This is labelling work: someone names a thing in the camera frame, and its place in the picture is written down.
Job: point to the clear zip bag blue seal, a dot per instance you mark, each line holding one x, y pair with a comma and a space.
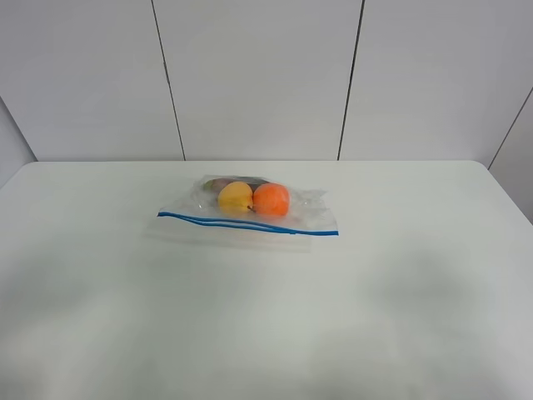
193, 218

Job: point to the orange fruit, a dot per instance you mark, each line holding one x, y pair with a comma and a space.
271, 200

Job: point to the yellow fruit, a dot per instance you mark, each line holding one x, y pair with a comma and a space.
235, 199

